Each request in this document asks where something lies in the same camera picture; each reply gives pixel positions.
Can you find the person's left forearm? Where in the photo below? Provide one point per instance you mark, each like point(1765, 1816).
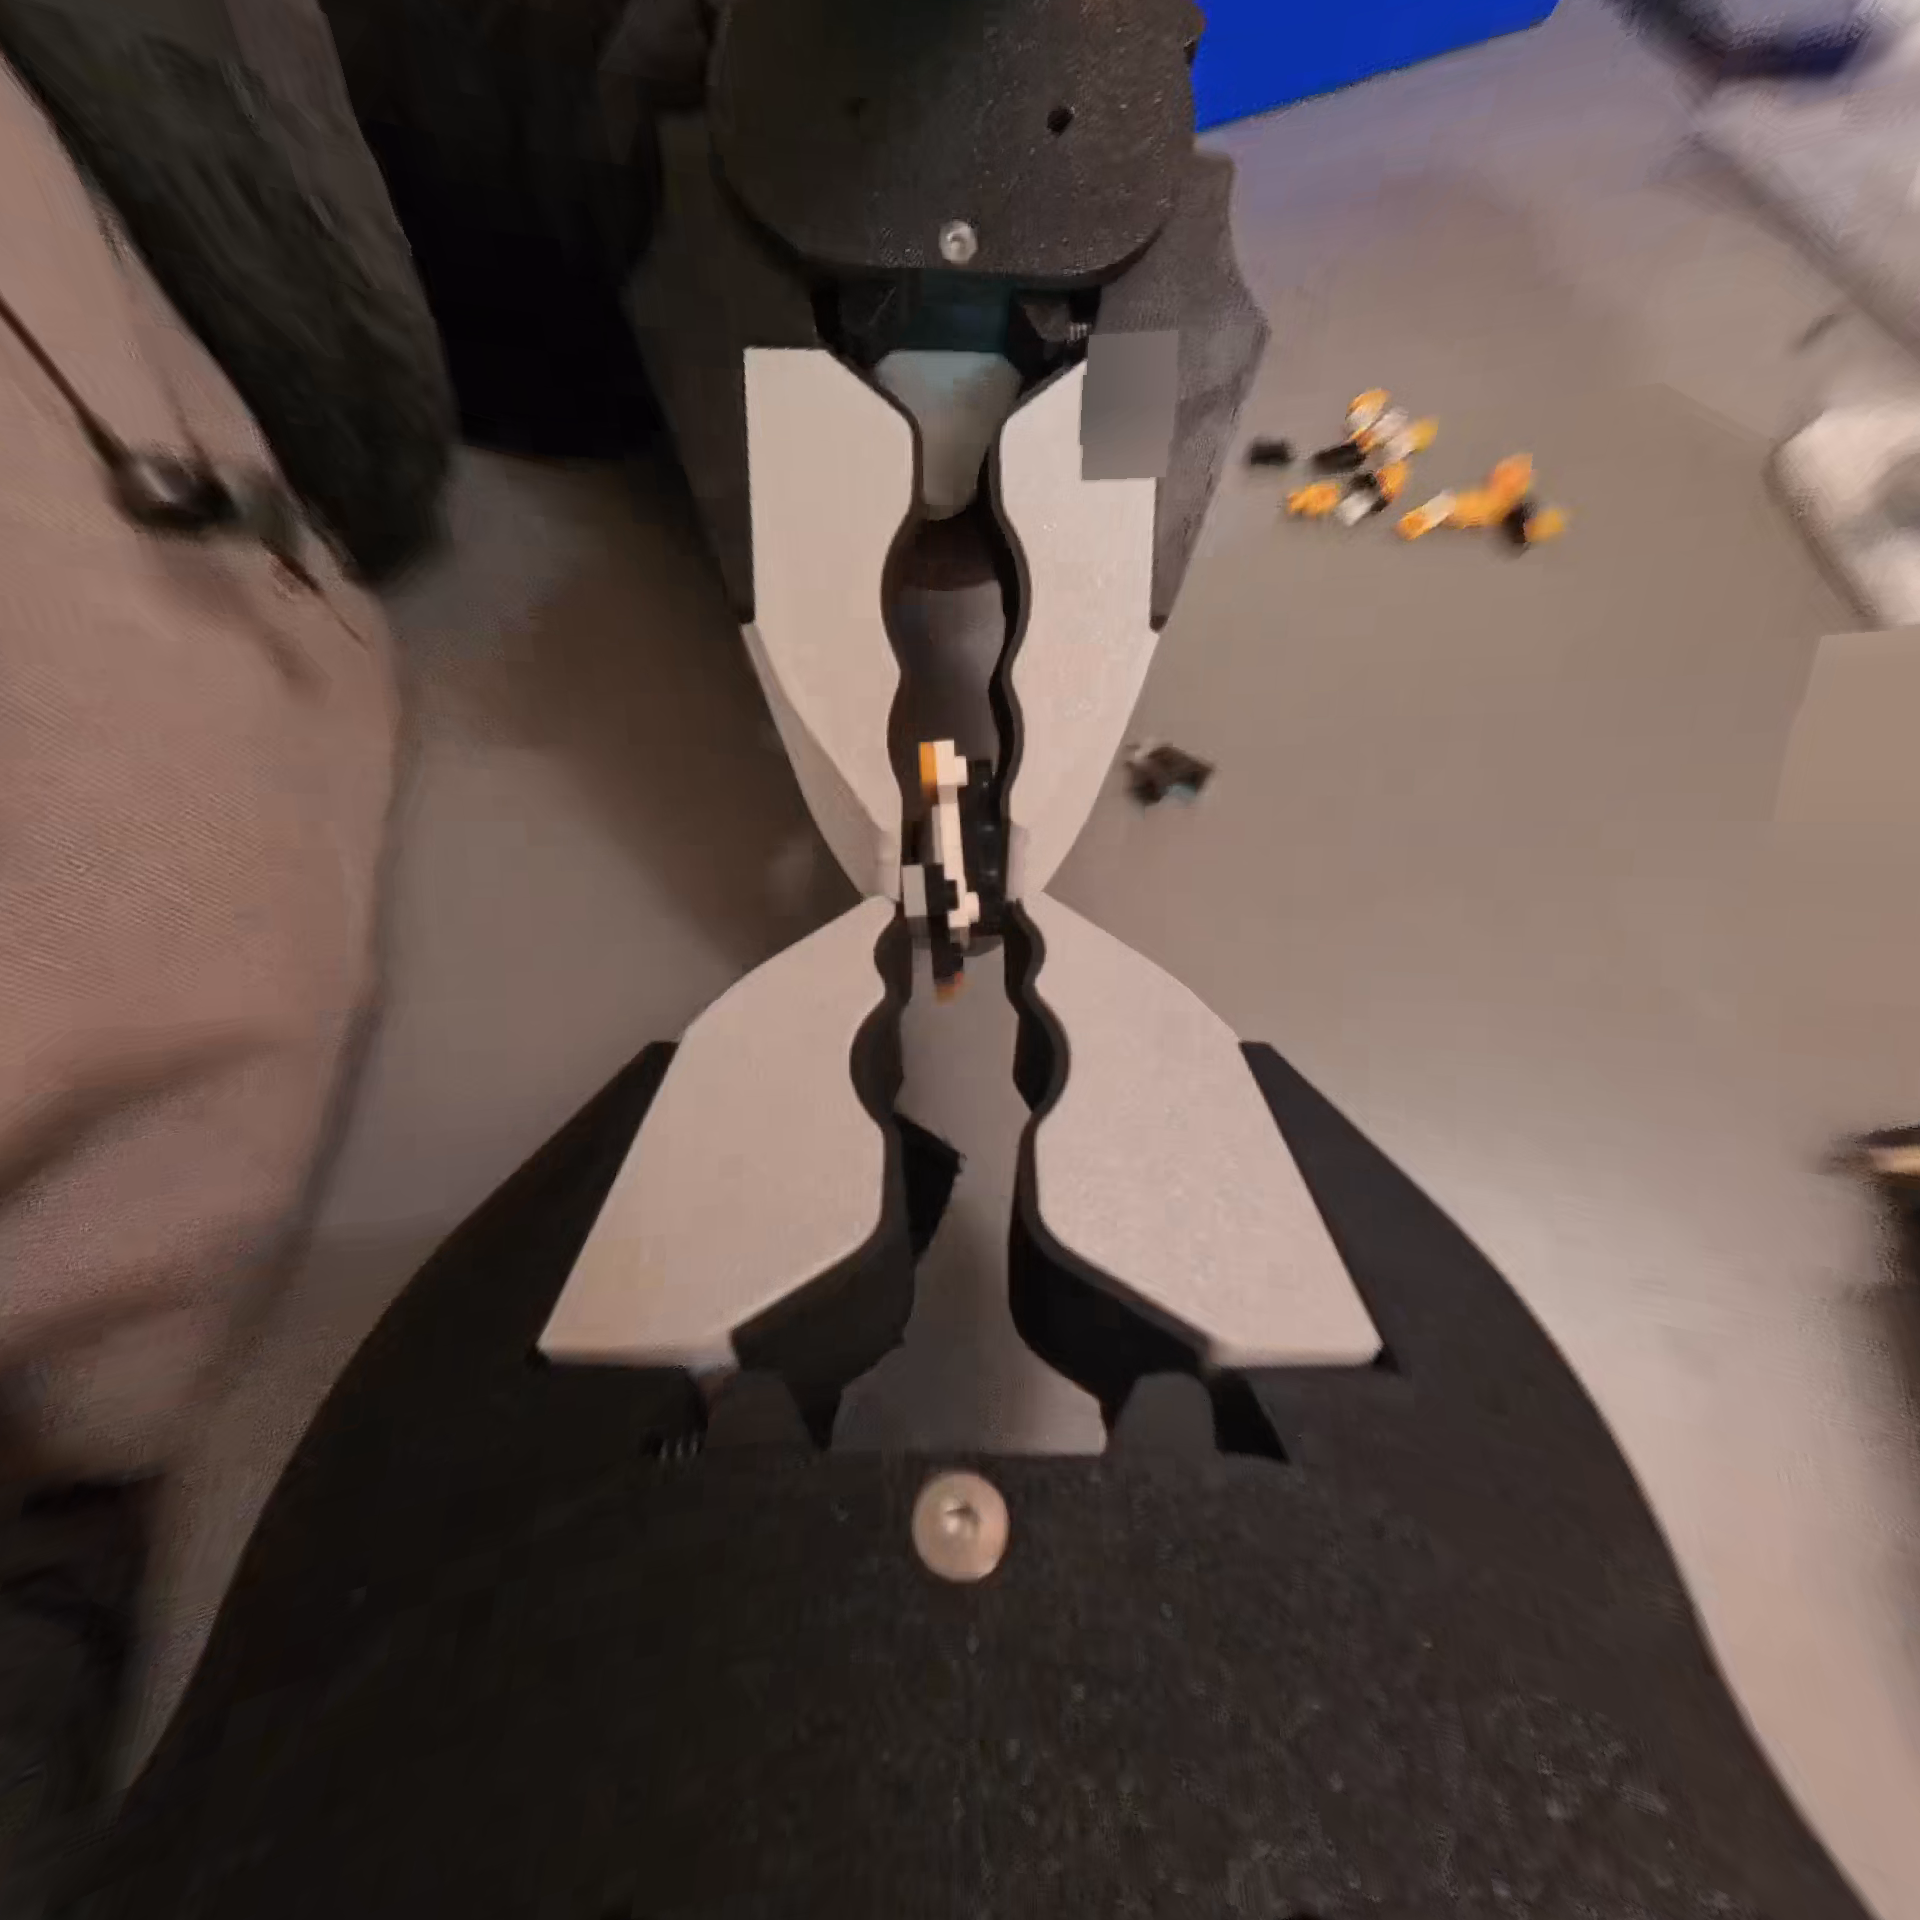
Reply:
point(510, 223)

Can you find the black angled lego piece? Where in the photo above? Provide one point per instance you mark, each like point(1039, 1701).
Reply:
point(1167, 771)

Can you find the beige sweatshirt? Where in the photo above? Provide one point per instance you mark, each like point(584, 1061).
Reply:
point(150, 900)

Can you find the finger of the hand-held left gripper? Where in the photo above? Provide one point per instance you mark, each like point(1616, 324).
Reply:
point(1090, 630)
point(820, 570)

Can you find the white paper bag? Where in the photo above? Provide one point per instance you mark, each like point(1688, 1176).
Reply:
point(1816, 167)

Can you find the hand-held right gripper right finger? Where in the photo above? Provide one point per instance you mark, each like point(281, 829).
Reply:
point(1185, 1186)

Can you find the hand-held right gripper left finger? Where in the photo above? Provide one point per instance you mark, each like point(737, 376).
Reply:
point(737, 1170)

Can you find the pile of small lego pieces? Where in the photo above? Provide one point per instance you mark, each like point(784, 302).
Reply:
point(1470, 502)

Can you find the small lego subassembly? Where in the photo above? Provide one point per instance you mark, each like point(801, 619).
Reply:
point(949, 842)

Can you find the blue plastic storage bin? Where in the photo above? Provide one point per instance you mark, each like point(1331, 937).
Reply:
point(1351, 46)

